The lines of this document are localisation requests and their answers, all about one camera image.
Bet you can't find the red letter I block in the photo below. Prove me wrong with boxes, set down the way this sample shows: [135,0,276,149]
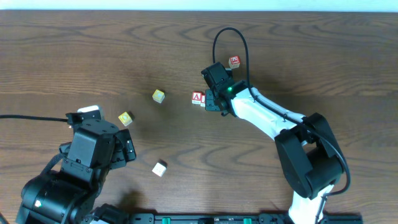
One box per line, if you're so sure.
[200,95,206,107]

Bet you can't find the red letter A block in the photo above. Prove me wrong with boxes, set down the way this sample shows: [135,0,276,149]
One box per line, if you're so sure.
[191,91,202,105]

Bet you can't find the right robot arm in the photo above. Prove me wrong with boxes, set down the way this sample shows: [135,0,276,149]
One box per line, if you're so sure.
[201,62,349,223]

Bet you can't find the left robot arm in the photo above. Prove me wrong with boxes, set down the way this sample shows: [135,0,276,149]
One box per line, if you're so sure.
[16,110,136,223]

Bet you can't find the yellow block lower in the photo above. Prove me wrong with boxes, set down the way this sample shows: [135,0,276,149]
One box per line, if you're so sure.
[118,111,133,126]

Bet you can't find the yellow block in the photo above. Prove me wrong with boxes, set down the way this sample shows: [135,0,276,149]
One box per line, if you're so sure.
[118,111,133,126]
[152,90,165,103]

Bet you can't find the red picture block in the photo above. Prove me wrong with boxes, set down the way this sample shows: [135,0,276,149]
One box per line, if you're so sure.
[228,55,241,69]

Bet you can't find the plain cream wooden block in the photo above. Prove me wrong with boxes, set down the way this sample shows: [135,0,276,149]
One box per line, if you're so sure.
[152,162,167,177]

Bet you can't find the yellow block upper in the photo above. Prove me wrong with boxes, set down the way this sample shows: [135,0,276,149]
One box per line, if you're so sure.
[152,90,165,103]

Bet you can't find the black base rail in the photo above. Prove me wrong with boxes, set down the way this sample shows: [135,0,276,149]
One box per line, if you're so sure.
[129,212,364,224]

